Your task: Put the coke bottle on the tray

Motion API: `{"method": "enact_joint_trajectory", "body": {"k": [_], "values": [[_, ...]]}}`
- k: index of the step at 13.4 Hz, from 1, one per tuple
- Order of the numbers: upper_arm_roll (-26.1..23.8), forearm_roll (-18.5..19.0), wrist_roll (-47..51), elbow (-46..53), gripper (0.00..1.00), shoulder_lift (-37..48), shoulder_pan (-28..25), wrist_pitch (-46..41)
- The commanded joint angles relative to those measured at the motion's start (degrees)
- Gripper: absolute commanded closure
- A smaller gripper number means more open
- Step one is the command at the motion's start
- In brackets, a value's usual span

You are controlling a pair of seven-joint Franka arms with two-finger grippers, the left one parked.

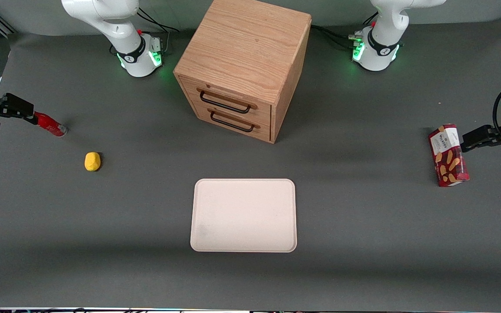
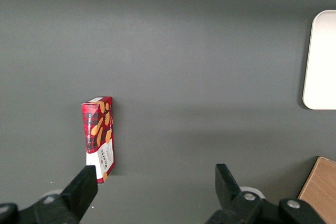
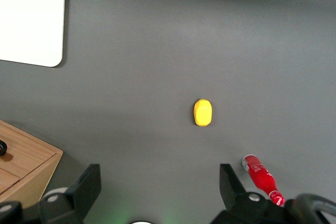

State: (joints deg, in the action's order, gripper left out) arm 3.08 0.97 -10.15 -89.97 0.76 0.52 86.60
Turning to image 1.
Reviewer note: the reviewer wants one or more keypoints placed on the red coke bottle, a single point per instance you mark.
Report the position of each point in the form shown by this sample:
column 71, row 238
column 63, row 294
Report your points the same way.
column 52, row 126

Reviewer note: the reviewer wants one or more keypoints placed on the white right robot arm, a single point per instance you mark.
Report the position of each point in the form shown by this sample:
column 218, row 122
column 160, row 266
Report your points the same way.
column 124, row 39

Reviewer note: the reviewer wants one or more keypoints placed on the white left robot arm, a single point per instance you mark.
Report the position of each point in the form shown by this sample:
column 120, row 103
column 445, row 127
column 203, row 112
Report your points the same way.
column 383, row 43

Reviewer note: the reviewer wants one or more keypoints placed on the beige rectangular tray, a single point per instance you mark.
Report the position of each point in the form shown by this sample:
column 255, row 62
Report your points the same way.
column 244, row 215

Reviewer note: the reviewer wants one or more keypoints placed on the red cookie box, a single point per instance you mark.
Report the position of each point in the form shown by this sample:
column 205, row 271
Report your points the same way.
column 450, row 165

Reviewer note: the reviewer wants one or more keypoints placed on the yellow lemon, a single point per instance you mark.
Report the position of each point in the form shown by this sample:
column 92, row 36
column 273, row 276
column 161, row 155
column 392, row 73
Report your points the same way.
column 92, row 161

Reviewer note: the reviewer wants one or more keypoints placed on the wooden drawer front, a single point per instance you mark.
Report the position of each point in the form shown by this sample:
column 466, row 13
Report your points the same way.
column 263, row 112
column 262, row 131

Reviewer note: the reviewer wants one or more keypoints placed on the wooden drawer cabinet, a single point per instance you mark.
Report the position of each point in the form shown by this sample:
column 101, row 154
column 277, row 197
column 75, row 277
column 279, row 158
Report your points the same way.
column 246, row 43

